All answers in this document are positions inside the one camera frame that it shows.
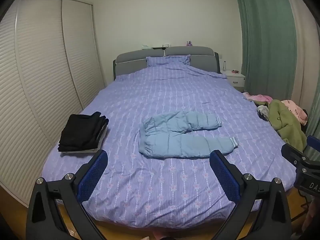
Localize light blue padded pants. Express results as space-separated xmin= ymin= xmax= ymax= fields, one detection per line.
xmin=139 ymin=111 xmax=239 ymax=159

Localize olive green jacket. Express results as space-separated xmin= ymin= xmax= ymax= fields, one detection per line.
xmin=269 ymin=109 xmax=306 ymax=152

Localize pink clothes pile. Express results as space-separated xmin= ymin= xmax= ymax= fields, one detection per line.
xmin=243 ymin=92 xmax=308 ymax=126

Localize black white garment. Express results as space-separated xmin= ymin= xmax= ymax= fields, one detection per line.
xmin=257 ymin=105 xmax=269 ymax=121

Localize folded black clothes stack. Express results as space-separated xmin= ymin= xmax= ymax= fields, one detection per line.
xmin=57 ymin=112 xmax=109 ymax=152

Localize white nightstand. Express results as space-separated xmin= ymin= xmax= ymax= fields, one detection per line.
xmin=222 ymin=70 xmax=246 ymax=91

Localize clear water bottle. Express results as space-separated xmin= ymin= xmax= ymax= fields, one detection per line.
xmin=222 ymin=61 xmax=226 ymax=72

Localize green curtain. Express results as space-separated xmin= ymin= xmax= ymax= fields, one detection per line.
xmin=238 ymin=0 xmax=319 ymax=137

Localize white louvered wardrobe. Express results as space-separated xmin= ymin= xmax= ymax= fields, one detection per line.
xmin=1 ymin=0 xmax=105 ymax=206

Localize grey upholstered headboard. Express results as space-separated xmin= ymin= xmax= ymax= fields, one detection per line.
xmin=113 ymin=46 xmax=221 ymax=79

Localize purple floral pillow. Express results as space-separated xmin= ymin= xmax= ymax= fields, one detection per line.
xmin=146 ymin=55 xmax=190 ymax=67

